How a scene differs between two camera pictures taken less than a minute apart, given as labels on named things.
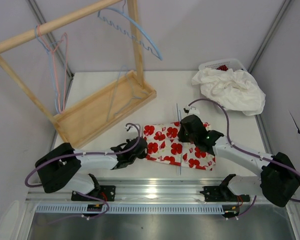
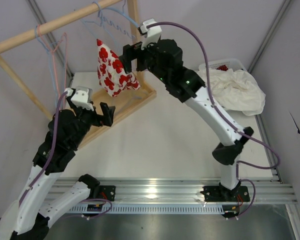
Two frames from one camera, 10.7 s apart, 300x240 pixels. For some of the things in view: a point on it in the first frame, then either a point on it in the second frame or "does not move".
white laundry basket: x=233 y=64 does not move
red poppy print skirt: x=164 y=146 → x=112 y=75
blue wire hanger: x=178 y=119 → x=108 y=18
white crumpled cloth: x=236 y=91 does not move
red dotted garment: x=223 y=67 does not move
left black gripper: x=141 y=146 → x=99 y=118
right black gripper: x=186 y=128 → x=136 y=55
